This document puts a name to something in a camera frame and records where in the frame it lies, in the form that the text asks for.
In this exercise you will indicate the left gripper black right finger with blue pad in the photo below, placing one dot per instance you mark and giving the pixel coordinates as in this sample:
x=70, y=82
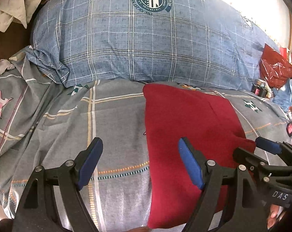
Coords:
x=243, y=210

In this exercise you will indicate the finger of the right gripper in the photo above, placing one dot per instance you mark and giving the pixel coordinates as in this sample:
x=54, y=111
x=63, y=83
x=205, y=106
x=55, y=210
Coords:
x=253, y=163

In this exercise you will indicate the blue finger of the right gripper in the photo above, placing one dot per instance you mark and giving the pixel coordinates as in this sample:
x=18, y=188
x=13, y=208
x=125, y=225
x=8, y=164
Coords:
x=281, y=149

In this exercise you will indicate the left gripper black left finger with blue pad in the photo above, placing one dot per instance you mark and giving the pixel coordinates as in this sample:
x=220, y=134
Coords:
x=37, y=210

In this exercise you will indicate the red knit garment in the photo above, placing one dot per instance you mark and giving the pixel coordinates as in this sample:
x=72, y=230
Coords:
x=212, y=127

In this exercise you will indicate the person's right hand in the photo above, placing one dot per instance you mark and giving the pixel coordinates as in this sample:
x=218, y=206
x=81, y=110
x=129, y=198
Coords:
x=275, y=215

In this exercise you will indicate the small red tag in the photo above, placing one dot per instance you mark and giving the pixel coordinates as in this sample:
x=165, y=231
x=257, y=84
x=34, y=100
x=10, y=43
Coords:
x=289, y=129

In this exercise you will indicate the blue fabric pile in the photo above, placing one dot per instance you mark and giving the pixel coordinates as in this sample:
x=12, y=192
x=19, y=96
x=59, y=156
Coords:
x=283, y=96

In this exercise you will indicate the dark jar on nightstand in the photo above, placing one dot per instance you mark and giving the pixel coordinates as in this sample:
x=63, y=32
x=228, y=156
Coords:
x=260, y=89

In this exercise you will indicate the grey plaid bed sheet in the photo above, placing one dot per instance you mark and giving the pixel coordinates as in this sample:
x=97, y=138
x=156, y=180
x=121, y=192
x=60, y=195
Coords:
x=44, y=123

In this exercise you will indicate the red plastic bag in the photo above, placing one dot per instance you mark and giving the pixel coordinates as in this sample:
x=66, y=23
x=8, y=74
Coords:
x=273, y=68

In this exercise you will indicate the blue plaid pillow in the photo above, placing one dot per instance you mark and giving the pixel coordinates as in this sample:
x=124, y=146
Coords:
x=196, y=42

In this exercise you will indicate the cream crumpled cloth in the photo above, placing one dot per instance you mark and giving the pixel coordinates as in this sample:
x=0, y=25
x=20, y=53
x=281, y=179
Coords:
x=17, y=11

